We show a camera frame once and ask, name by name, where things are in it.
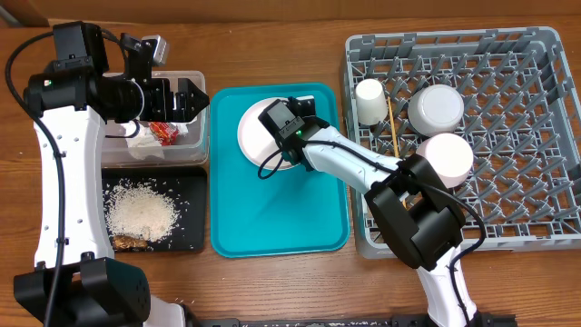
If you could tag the cream cup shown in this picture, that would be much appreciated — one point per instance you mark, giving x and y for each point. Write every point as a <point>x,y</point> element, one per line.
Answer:
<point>371,102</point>

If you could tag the rice pile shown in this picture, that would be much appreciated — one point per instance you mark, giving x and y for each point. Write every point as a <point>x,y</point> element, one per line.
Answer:
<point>143,210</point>

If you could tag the teal serving tray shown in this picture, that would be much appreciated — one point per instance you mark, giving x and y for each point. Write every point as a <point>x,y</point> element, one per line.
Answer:
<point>294,211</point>

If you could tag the grey bowl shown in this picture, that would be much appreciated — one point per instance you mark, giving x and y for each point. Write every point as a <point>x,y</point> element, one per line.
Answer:
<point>436,109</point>

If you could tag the wooden chopstick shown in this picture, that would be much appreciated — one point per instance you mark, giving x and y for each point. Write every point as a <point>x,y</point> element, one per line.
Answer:
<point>393,129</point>

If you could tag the red wrapper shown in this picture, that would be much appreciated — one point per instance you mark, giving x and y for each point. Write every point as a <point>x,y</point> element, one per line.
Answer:
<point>165,133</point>

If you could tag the grey dishwasher rack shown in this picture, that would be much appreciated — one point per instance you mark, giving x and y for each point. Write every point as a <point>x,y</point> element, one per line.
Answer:
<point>522,121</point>

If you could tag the small pink plate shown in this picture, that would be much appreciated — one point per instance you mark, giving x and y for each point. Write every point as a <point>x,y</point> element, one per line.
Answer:
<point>450,156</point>

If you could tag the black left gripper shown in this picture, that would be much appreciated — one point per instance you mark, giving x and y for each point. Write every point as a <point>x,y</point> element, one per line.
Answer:
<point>184,113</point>

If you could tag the brown food scrap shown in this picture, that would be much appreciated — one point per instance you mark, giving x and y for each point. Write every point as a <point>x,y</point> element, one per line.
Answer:
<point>123,243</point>

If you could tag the large pink plate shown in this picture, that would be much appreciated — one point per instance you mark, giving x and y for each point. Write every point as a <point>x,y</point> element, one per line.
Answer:
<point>255,142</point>

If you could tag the black plastic tray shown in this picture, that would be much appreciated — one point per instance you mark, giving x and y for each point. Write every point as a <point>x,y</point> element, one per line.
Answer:
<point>191,183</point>

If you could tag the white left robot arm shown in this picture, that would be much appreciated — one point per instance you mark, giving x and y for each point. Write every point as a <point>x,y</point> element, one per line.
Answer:
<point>76,280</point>

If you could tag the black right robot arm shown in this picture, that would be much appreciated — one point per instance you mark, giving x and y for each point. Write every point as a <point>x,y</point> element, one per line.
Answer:
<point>418,218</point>

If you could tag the black right motor box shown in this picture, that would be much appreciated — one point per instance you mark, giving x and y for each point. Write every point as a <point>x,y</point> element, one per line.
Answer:
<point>280,121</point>

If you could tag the clear plastic bin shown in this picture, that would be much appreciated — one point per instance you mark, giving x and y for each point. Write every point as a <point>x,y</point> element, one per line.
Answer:
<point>189,149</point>

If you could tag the white napkin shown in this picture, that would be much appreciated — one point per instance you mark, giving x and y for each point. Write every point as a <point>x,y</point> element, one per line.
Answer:
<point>144,145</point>
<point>182,128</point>

